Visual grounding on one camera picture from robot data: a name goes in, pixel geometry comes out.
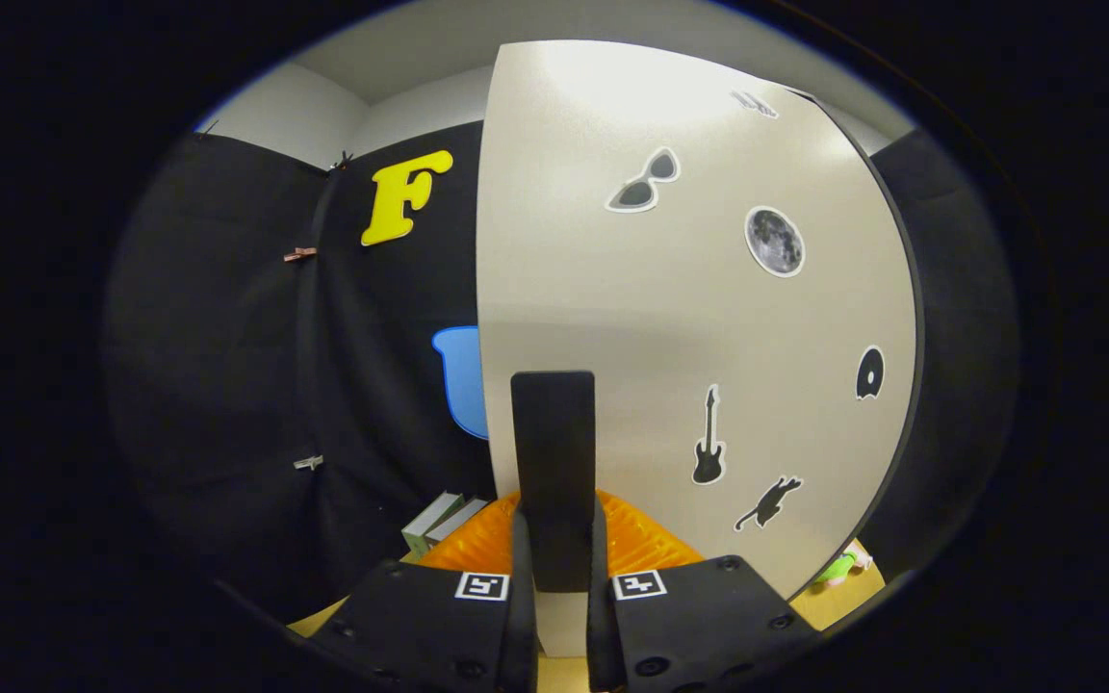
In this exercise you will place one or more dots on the beige cabinet door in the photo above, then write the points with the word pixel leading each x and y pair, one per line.
pixel 660 318

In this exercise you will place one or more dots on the black backdrop cloth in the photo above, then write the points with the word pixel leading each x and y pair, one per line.
pixel 227 385

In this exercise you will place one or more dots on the green book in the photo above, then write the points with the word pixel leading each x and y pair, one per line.
pixel 429 525

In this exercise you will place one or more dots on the copper clip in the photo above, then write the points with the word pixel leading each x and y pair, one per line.
pixel 299 254

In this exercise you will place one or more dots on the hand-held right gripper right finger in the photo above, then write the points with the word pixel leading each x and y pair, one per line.
pixel 599 626

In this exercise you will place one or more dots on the white clip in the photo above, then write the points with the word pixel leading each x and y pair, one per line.
pixel 308 463

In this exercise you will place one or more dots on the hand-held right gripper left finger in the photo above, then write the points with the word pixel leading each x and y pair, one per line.
pixel 522 616

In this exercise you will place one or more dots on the green plush toy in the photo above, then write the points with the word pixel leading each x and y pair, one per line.
pixel 838 570

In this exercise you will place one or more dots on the row of black backdrop clips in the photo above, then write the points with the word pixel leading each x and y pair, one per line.
pixel 344 160

